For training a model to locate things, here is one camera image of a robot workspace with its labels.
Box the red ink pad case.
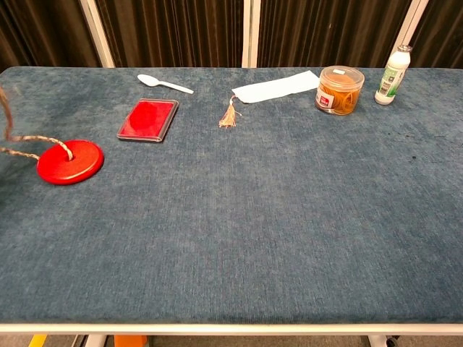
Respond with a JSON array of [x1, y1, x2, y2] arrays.
[[116, 98, 180, 144]]

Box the clear jar of rubber bands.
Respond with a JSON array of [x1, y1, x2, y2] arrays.
[[314, 65, 365, 116]]

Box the white frame post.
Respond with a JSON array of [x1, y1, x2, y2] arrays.
[[79, 0, 116, 69], [241, 0, 262, 69], [391, 0, 430, 68]]

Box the orange box under table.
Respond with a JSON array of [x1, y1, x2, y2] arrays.
[[114, 335, 148, 347]]

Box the white plastic spoon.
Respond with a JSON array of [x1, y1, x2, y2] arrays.
[[137, 74, 195, 95]]

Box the blue fabric table cover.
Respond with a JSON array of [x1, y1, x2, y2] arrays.
[[0, 66, 463, 325]]

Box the red round disc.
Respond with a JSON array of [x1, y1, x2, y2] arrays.
[[36, 139, 105, 186]]

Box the dark brown curtain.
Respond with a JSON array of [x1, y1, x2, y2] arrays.
[[0, 0, 463, 73]]

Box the white paper bookmark with tassel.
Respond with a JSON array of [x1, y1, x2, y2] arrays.
[[218, 70, 322, 129]]

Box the white bottle with green label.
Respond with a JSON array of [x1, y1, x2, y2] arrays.
[[374, 45, 412, 106]]

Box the braided beige rope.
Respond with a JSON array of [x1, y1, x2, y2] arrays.
[[0, 86, 75, 162]]

